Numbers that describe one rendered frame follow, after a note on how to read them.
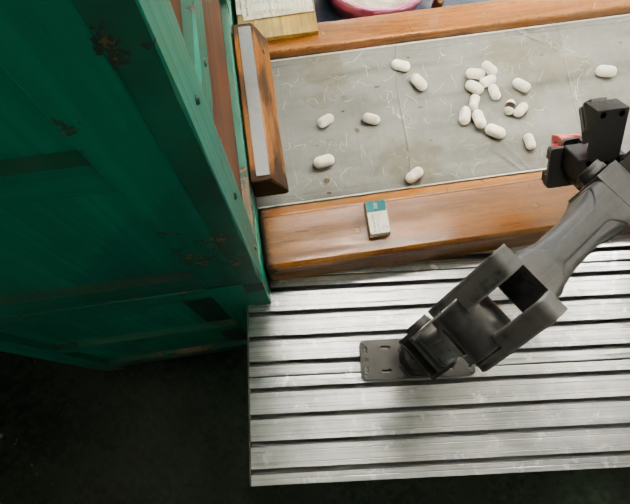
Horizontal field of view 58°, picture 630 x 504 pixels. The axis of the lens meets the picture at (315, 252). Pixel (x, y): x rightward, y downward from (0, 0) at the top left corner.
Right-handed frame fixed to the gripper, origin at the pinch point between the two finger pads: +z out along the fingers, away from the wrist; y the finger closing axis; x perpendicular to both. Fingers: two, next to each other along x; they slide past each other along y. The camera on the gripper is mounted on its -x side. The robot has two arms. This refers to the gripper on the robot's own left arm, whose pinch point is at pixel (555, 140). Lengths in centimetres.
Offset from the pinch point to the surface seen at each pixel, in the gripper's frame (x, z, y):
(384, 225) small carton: 10.5, -1.8, 28.7
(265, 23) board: -17, 32, 44
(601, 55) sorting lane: -4.1, 24.5, -19.3
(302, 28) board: -15, 30, 37
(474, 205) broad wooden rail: 11.0, 1.3, 12.3
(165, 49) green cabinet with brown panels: -33, -47, 48
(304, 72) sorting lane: -7.9, 27.3, 37.9
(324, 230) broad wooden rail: 11.1, 0.3, 38.7
